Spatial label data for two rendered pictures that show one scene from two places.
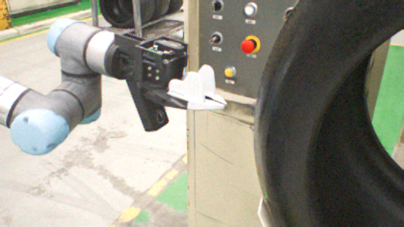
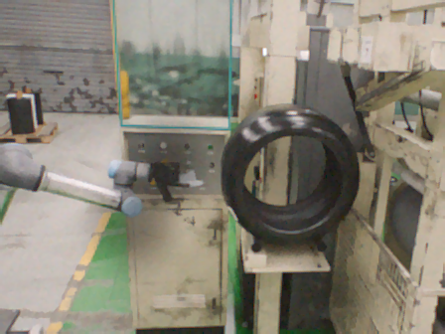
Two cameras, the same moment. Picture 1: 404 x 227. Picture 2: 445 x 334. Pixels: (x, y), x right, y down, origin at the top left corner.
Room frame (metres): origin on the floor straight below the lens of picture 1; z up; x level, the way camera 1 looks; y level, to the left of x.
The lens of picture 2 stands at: (-0.97, 0.83, 1.69)
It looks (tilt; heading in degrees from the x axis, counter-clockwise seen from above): 19 degrees down; 319
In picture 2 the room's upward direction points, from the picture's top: 3 degrees clockwise
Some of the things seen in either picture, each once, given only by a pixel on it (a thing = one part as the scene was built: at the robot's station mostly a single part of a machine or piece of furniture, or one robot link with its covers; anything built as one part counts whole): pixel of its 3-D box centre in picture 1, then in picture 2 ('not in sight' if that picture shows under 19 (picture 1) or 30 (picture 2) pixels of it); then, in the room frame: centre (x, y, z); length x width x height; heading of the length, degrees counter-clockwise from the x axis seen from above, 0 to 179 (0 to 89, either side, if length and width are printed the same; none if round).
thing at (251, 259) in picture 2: not in sight; (252, 244); (0.45, -0.26, 0.84); 0.36 x 0.09 x 0.06; 148
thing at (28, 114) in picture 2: not in sight; (25, 113); (7.31, -0.63, 0.38); 1.20 x 0.80 x 0.76; 160
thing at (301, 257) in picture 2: not in sight; (282, 250); (0.37, -0.38, 0.80); 0.37 x 0.36 x 0.02; 58
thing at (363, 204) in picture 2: not in sight; (353, 185); (0.36, -0.82, 1.05); 0.20 x 0.15 x 0.30; 148
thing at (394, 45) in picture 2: not in sight; (377, 48); (0.11, -0.56, 1.71); 0.61 x 0.25 x 0.15; 148
